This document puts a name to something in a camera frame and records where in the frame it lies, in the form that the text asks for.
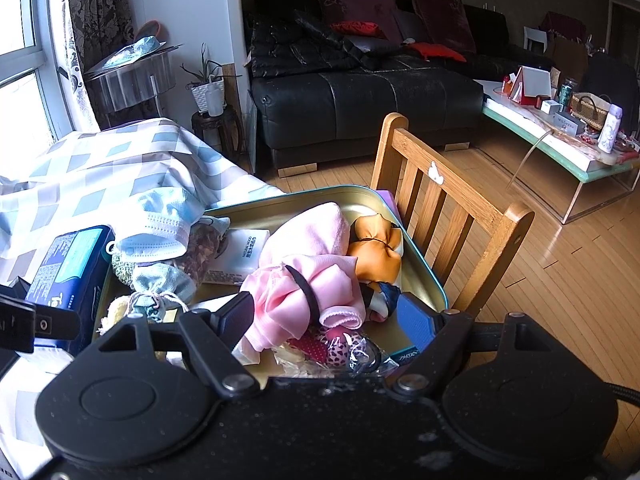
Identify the white box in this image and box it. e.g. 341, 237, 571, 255
550, 110, 586, 136

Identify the white red desk stand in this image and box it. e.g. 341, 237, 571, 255
502, 66, 554, 106

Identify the green knitted ball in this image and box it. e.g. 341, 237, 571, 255
110, 252, 136, 289

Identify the wooden chair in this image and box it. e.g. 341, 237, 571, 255
370, 112, 536, 322

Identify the black leather sofa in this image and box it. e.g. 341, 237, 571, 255
247, 0, 556, 179

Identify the light blue herb sachet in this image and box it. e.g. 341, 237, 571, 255
120, 216, 232, 324

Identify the red cloth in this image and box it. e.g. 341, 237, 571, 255
407, 42, 469, 64

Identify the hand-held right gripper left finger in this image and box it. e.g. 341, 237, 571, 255
87, 290, 262, 399

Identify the brown paper bag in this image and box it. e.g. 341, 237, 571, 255
545, 35, 591, 86

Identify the round metal side table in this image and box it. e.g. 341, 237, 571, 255
84, 50, 177, 129

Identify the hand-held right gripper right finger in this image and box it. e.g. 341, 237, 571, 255
390, 291, 551, 399

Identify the leopard print hair bow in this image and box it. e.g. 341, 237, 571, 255
287, 327, 386, 376

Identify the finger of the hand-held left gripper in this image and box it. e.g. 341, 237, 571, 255
33, 306, 81, 342

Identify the blue face mask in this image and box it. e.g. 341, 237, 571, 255
114, 189, 206, 264

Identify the blue tissue pack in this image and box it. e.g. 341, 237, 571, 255
24, 225, 117, 357

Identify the white coffee table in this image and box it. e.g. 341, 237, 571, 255
472, 77, 640, 226

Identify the gold metal tin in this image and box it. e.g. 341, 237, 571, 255
94, 185, 449, 377

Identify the leaning glass panel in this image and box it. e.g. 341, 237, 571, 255
241, 101, 259, 174

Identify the woven basket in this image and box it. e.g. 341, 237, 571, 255
570, 91, 614, 131

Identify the pink drawstring pouch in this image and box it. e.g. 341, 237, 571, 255
257, 201, 364, 332

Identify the window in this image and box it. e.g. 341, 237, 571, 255
0, 0, 66, 181

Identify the orange white cloth toy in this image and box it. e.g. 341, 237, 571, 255
346, 212, 404, 324

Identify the white chair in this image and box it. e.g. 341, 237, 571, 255
522, 25, 549, 54

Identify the pink satin scrunchie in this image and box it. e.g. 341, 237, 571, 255
240, 255, 361, 354

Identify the white purple bottle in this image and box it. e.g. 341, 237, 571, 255
597, 104, 624, 154

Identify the potted plant in white basket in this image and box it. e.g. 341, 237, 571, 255
181, 42, 241, 114

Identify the black padded jacket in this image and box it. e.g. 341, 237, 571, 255
248, 10, 381, 79

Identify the purple mat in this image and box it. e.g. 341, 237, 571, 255
374, 189, 399, 214

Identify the black braided cable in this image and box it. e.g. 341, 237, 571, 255
602, 381, 640, 407

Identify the small red cushion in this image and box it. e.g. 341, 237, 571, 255
330, 21, 386, 39

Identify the dark round stool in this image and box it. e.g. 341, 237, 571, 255
190, 107, 244, 162

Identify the white tissue packet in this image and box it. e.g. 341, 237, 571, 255
202, 229, 272, 287

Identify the checked tablecloth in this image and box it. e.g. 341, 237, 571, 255
0, 117, 289, 461

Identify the patterned curtain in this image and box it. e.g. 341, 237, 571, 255
47, 0, 136, 134

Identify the blue plastic bag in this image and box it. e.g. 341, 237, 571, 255
102, 35, 169, 69

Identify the dark suitcase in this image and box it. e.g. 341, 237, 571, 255
582, 52, 636, 106

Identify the dark red cushion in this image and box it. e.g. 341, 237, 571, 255
317, 0, 401, 39
408, 0, 476, 54

